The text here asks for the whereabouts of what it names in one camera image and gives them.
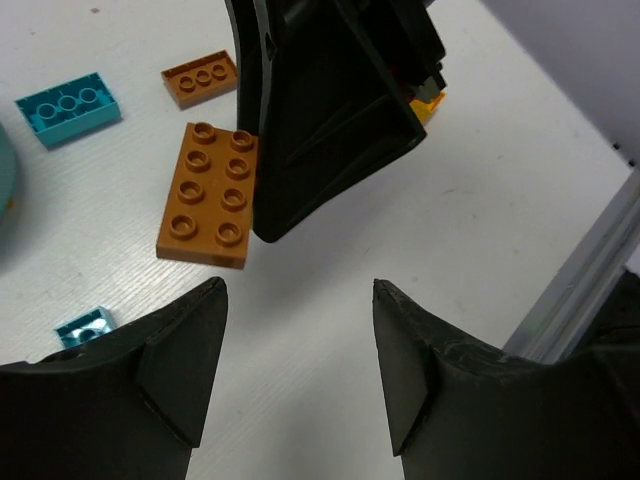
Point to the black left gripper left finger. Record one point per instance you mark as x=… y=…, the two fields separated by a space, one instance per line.
x=131 y=404

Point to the aluminium right table rail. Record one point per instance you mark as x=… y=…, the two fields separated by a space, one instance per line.
x=565 y=310

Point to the orange 2x3 lego brick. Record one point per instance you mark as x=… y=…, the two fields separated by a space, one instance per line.
x=208 y=212

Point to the dark orange long lego brick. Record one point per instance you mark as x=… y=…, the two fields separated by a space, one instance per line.
x=200 y=80

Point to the small teal square lego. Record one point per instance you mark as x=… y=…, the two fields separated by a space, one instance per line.
x=86 y=327

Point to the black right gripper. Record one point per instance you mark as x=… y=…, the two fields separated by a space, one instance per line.
x=314 y=89

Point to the yellow small lego brick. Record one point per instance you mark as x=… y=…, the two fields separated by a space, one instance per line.
x=425 y=110

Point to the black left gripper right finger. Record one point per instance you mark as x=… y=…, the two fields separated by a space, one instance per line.
x=459 y=408

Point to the teal long lego brick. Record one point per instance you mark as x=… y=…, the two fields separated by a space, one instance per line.
x=69 y=110

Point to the teal round divided container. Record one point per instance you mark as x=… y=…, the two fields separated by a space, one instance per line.
x=8 y=170

